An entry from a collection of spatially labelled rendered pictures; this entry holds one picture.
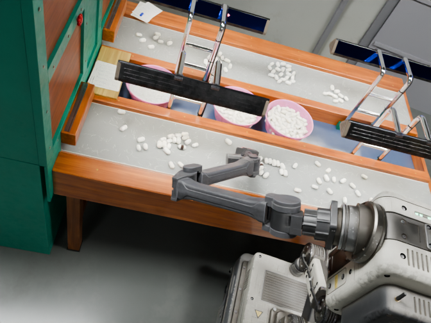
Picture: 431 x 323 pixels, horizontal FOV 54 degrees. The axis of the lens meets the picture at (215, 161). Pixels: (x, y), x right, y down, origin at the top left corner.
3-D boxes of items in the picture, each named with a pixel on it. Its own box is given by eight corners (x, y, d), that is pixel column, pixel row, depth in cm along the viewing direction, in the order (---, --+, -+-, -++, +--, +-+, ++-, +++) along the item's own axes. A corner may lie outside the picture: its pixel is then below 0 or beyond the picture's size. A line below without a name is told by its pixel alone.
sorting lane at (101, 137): (439, 236, 205) (442, 234, 204) (61, 152, 176) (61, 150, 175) (426, 185, 224) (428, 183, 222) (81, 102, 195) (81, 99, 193)
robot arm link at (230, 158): (256, 177, 169) (258, 157, 167) (228, 177, 168) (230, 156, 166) (251, 170, 180) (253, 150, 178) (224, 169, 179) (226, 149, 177)
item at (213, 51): (204, 95, 225) (228, 27, 190) (168, 86, 222) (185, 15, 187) (208, 72, 237) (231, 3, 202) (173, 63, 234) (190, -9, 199)
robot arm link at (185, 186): (160, 202, 134) (161, 172, 132) (185, 193, 145) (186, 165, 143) (290, 241, 111) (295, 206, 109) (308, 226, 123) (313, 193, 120)
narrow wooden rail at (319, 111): (406, 145, 248) (417, 134, 240) (97, 66, 219) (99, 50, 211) (404, 138, 252) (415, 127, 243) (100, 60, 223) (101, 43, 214)
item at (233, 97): (263, 118, 174) (270, 106, 169) (113, 80, 164) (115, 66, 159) (264, 104, 179) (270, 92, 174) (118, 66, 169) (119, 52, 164)
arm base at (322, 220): (330, 251, 113) (337, 227, 103) (299, 246, 114) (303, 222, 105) (331, 224, 118) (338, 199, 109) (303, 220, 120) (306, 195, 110)
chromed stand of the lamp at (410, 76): (368, 137, 241) (417, 81, 206) (336, 129, 238) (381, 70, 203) (363, 113, 252) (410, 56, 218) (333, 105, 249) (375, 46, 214)
